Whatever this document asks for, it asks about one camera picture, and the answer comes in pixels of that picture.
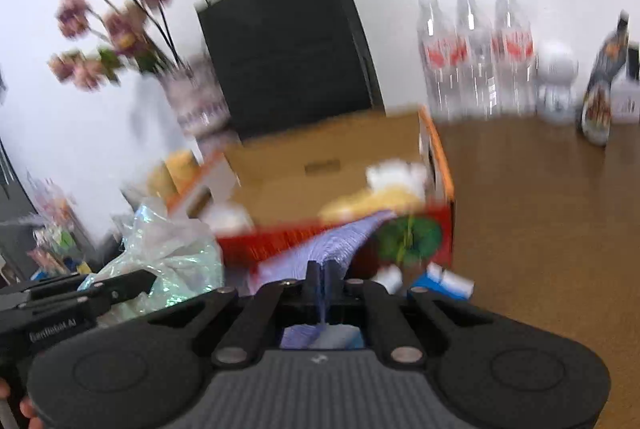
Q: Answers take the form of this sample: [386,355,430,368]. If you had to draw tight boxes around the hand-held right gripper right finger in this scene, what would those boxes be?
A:
[325,261,496,367]

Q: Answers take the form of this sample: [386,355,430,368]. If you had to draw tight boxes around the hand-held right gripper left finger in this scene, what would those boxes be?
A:
[145,261,321,367]

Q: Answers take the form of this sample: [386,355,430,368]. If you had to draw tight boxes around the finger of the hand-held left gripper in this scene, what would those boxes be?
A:
[15,270,158,312]

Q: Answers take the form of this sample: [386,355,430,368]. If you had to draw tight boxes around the purple striped cloth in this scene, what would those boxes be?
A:
[252,209,398,351]

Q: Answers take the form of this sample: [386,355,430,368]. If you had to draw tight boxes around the iridescent plastic bag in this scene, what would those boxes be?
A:
[80,199,225,315]

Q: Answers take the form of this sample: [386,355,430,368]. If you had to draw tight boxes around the red cardboard box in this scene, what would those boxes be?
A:
[167,106,456,280]

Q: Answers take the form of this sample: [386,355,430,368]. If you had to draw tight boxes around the wooden desktop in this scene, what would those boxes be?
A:
[390,112,640,429]

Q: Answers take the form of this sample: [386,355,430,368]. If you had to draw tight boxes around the person's left hand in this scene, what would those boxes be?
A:
[0,379,43,429]

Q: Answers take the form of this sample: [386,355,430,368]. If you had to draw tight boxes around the small white case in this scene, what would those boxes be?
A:
[375,266,404,295]

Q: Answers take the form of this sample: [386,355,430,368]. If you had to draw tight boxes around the yellow packet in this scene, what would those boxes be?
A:
[320,188,426,222]

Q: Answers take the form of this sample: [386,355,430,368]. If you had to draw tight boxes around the blue packet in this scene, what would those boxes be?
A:
[414,275,451,301]

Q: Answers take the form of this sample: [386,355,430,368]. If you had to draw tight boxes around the white crumpled paper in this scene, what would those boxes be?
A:
[366,159,430,200]

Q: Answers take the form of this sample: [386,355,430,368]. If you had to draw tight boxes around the yellow container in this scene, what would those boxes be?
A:
[147,149,203,200]

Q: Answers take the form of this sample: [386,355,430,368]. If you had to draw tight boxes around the knit-covered flower vase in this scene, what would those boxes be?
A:
[160,56,233,140]

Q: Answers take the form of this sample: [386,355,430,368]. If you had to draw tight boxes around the black paper bag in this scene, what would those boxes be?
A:
[195,0,386,140]

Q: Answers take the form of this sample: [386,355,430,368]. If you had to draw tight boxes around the clear water bottle red label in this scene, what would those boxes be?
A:
[417,0,458,120]
[452,0,496,120]
[492,0,537,115]

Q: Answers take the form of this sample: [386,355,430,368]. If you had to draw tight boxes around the dried pink flowers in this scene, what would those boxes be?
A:
[47,0,193,92]

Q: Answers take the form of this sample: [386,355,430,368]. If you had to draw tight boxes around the white robot figurine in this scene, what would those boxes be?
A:
[534,40,580,125]

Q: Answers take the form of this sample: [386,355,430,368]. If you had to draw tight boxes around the decorated curved bottle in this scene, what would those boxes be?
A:
[580,10,632,146]

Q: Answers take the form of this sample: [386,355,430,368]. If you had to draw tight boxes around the white card box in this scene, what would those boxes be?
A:
[611,76,640,125]

